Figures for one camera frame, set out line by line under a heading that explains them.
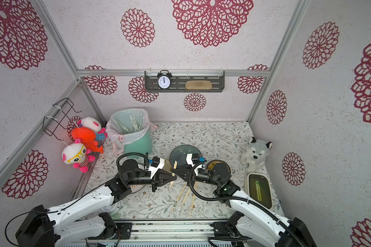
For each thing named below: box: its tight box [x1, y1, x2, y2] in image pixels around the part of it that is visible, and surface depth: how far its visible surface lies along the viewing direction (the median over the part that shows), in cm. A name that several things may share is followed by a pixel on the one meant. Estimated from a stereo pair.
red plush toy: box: [70, 126, 105, 155], surface depth 91 cm
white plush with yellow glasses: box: [61, 137, 96, 173], surface depth 83 cm
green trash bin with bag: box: [105, 108, 158, 155], surface depth 92 cm
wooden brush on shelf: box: [184, 80, 213, 91], surface depth 92 cm
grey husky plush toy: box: [240, 136, 273, 174], surface depth 85 cm
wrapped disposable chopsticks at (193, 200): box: [188, 181, 198, 217], surface depth 83 cm
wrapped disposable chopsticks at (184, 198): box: [177, 187, 192, 211], surface depth 85 cm
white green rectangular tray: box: [244, 172, 274, 210], surface depth 85 cm
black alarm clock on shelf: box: [157, 69, 173, 91], surface depth 92 cm
